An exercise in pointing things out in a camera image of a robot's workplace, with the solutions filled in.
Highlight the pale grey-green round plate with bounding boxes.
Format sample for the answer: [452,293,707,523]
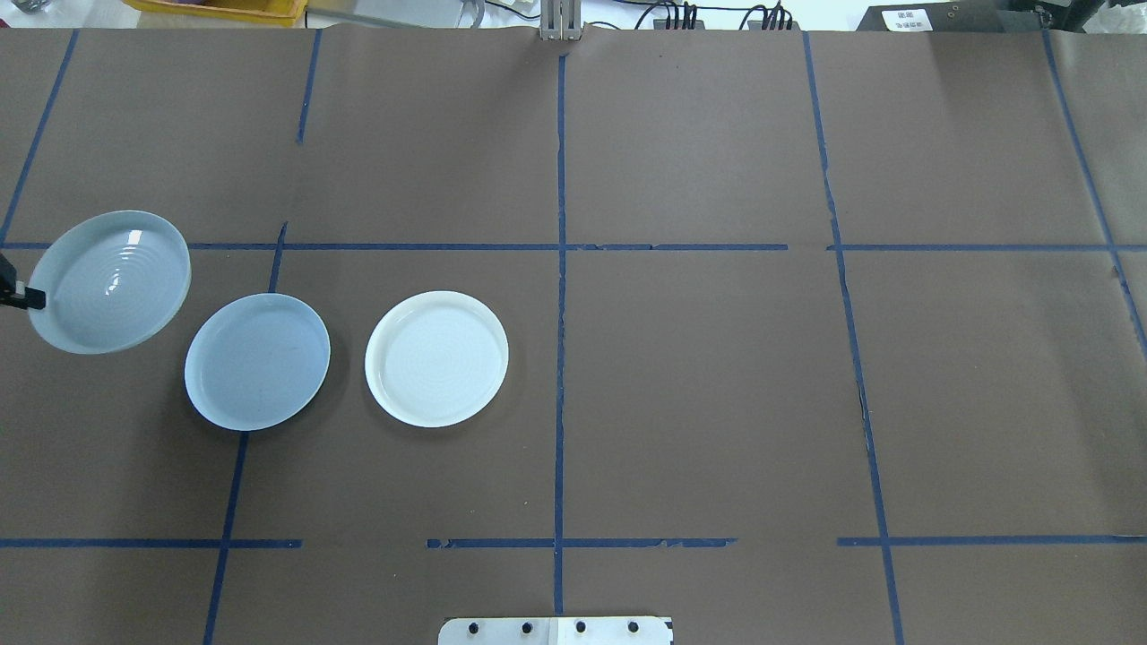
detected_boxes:
[28,211,193,355]

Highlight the white round plate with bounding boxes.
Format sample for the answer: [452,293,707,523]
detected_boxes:
[364,290,510,428]

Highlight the light blue round plate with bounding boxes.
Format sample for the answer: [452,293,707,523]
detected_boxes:
[184,292,332,432]

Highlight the yellow plastic bin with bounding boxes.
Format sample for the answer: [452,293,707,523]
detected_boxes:
[121,0,310,26]

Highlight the black box with white label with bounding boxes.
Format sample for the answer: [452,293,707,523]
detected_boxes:
[856,0,1051,33]

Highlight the white crumpled plastic wrap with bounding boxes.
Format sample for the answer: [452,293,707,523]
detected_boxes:
[1095,0,1147,33]

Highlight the grey metal upright post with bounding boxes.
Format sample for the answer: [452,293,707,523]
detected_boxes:
[538,0,584,44]

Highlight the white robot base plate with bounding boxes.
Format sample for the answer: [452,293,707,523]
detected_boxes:
[437,616,675,645]

